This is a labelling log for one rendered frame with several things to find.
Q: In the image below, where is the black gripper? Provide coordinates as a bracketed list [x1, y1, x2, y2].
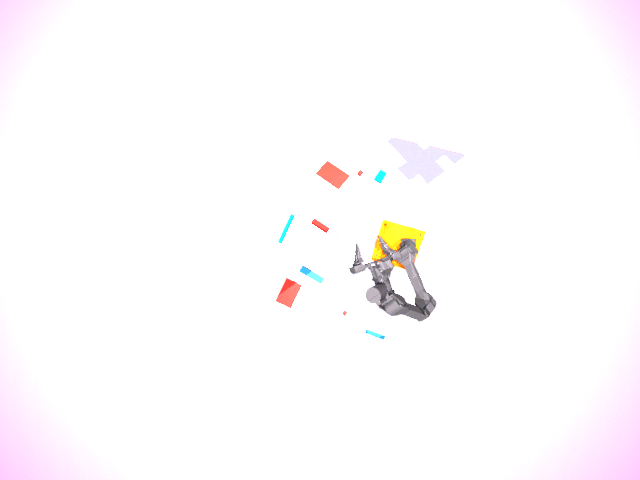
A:
[349, 236, 402, 284]

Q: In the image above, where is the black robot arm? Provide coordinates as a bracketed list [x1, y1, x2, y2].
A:
[365, 238, 437, 323]

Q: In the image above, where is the teal rectangular block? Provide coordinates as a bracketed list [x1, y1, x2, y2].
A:
[374, 170, 387, 183]

